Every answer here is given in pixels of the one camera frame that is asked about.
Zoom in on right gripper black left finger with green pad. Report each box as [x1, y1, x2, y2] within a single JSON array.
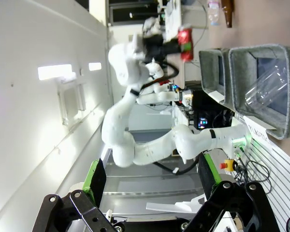
[[32, 158, 126, 232]]

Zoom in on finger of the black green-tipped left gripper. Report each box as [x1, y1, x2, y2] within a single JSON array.
[[169, 41, 193, 54]]

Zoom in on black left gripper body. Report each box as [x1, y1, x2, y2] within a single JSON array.
[[142, 33, 171, 64]]

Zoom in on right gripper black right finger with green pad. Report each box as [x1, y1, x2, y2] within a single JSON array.
[[183, 152, 281, 232]]

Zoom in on red crushed can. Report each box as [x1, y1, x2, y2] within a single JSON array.
[[177, 24, 194, 62]]

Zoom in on narrow grey felt basket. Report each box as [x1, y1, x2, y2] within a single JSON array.
[[198, 47, 232, 110]]

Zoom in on large grey felt basket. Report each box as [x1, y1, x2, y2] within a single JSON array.
[[228, 43, 290, 141]]

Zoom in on yellow red emergency stop button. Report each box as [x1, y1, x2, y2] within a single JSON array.
[[219, 158, 239, 173]]

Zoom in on crumpled clear plastic bottle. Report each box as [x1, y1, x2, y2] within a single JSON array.
[[206, 0, 221, 26]]

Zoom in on white blank label card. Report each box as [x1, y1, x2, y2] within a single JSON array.
[[207, 89, 226, 102]]

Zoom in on white folded paper sheet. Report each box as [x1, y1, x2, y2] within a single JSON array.
[[145, 195, 206, 215]]

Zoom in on brown glass bottle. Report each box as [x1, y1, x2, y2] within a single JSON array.
[[221, 0, 234, 29]]

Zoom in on small ceiling light panel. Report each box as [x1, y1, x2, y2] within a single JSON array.
[[88, 62, 102, 72]]

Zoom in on black computer tower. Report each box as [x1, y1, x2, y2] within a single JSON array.
[[191, 89, 232, 131]]

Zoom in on white plastic label card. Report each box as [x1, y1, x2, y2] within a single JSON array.
[[243, 115, 277, 151]]

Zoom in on large ceiling light panel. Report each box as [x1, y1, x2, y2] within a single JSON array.
[[37, 63, 73, 81]]

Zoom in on black arm hose cable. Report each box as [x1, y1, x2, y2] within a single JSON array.
[[139, 59, 180, 90]]

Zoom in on black emergency stop cable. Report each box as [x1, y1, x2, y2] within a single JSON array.
[[233, 148, 273, 194]]

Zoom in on black base cable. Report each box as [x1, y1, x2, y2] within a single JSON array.
[[153, 154, 200, 175]]

